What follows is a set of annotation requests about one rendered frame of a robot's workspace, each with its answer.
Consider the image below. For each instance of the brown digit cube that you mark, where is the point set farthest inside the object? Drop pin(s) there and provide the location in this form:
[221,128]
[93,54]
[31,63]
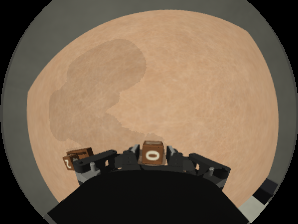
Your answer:
[152,152]
[68,160]

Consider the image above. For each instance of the brown wooden tray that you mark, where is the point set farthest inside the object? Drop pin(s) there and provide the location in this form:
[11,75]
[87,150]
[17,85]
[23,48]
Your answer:
[86,152]

